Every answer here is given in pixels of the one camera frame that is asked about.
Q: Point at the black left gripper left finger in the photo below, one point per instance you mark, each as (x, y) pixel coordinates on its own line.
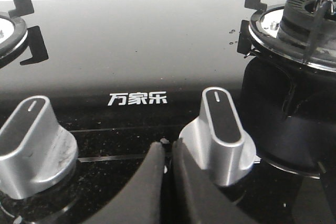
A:
(140, 199)

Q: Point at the silver stove knob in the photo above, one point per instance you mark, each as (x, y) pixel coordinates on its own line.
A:
(36, 151)
(217, 141)

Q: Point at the left gas burner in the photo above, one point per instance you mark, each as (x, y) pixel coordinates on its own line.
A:
(16, 36)

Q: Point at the silver right stove knob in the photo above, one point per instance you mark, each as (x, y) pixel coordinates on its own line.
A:
(217, 141)

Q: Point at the silver left stove knob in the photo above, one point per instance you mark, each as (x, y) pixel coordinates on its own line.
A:
(36, 151)

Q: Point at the right gas burner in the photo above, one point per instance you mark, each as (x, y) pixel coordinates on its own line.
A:
(302, 31)

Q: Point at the black glass gas stove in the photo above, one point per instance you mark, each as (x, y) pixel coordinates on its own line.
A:
(122, 74)

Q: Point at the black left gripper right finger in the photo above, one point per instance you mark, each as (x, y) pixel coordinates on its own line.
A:
(199, 199)

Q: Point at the gas burner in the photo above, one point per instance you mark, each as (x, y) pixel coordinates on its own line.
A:
(16, 36)
(302, 31)

